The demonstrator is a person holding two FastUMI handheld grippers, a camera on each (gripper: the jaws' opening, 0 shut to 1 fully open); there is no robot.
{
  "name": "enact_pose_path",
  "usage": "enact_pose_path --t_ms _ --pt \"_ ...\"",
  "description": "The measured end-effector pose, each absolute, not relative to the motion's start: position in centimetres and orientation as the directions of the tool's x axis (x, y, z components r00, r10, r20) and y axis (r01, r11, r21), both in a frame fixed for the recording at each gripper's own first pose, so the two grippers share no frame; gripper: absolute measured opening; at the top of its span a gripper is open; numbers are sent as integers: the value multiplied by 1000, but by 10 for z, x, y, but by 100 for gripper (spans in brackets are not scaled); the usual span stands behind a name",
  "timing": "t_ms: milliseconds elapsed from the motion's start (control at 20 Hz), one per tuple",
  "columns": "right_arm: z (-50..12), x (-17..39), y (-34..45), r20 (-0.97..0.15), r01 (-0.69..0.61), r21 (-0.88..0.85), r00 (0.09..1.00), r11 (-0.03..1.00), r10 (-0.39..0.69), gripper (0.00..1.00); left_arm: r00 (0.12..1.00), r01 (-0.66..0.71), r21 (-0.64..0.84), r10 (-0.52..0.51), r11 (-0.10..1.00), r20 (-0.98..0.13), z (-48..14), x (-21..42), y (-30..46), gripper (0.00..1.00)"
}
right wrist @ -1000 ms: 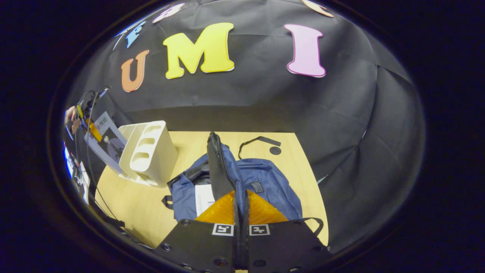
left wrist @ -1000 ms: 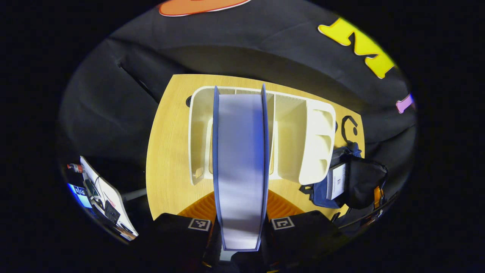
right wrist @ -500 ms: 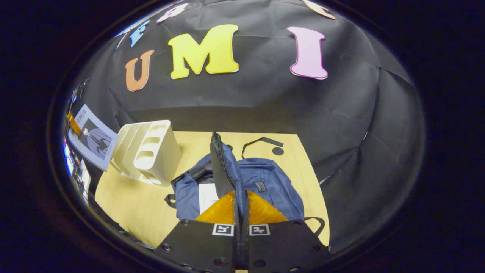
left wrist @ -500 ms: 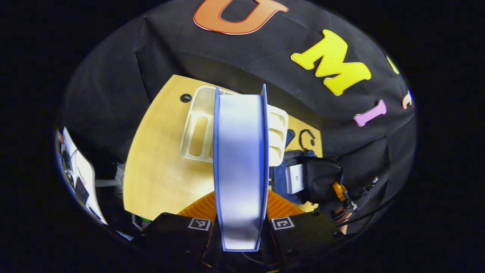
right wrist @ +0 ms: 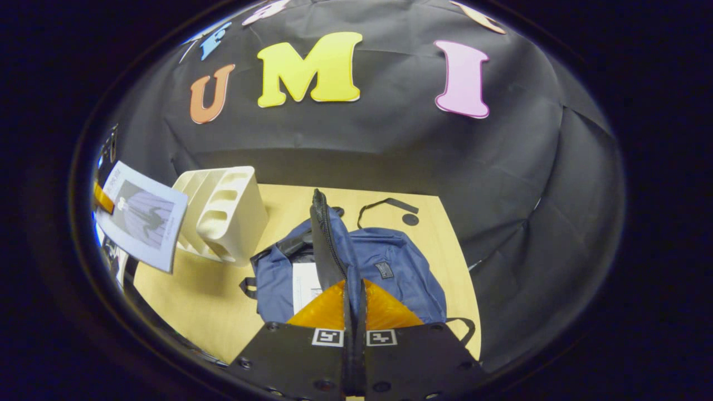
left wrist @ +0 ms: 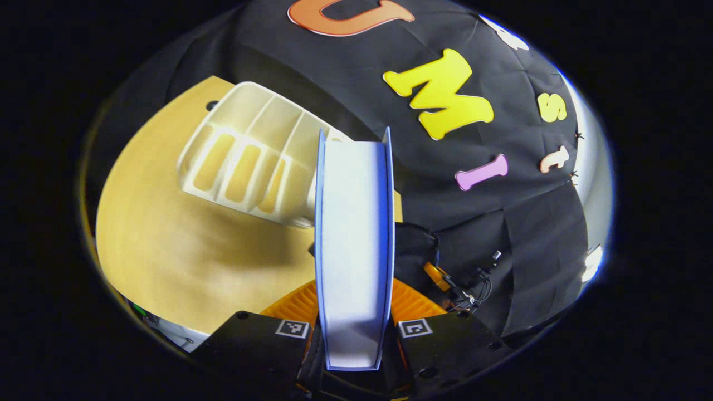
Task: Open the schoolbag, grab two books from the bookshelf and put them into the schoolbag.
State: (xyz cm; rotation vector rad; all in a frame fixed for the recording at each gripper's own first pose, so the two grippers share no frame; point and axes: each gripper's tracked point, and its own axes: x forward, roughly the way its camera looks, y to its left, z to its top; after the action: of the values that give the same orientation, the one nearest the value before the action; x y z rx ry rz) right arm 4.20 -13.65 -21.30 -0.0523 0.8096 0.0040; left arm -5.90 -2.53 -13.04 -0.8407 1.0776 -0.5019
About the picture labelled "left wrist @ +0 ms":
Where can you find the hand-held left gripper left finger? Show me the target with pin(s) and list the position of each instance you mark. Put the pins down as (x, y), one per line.
(256, 345)

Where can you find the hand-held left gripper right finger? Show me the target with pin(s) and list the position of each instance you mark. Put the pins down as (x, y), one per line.
(445, 351)

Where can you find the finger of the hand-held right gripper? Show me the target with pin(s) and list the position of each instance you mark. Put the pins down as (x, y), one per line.
(437, 277)

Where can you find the white book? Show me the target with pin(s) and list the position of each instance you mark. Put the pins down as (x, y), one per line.
(353, 250)

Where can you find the white plastic bookshelf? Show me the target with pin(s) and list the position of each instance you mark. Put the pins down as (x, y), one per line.
(256, 111)

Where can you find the white side table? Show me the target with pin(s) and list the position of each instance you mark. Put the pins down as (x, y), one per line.
(172, 331)

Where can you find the black backdrop cloth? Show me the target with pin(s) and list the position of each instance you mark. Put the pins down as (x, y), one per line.
(334, 72)

